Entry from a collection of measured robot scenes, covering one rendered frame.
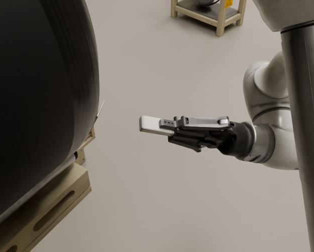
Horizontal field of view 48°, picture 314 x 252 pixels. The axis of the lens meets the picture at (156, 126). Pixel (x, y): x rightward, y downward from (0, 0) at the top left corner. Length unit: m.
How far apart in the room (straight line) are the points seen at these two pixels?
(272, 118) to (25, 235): 0.59
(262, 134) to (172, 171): 1.21
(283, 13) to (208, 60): 2.55
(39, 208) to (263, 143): 0.49
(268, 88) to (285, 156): 0.16
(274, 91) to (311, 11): 0.54
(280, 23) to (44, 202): 0.59
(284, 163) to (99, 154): 1.39
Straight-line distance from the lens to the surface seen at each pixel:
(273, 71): 0.84
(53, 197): 0.79
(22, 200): 0.75
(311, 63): 0.35
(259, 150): 0.78
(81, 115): 0.54
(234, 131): 0.75
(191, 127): 0.69
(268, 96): 0.86
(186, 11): 3.42
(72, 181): 0.80
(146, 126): 0.68
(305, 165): 0.38
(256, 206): 1.87
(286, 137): 0.82
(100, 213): 1.80
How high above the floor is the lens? 1.47
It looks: 42 degrees down
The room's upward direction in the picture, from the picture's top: straight up
